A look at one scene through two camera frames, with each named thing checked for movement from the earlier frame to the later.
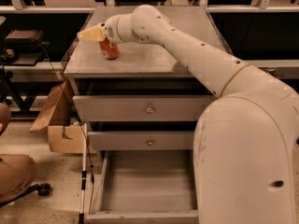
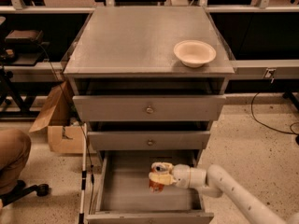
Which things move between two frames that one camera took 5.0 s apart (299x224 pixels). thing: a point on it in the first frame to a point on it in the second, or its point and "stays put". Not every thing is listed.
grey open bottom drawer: [146, 187] stays put
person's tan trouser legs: [18, 172] to [15, 151]
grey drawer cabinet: [141, 109] stays put
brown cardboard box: [62, 119] stays put
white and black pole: [81, 219] stays put
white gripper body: [109, 33] to [181, 175]
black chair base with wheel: [42, 189] stays put
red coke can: [110, 52] to [155, 187]
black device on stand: [21, 48] stays put
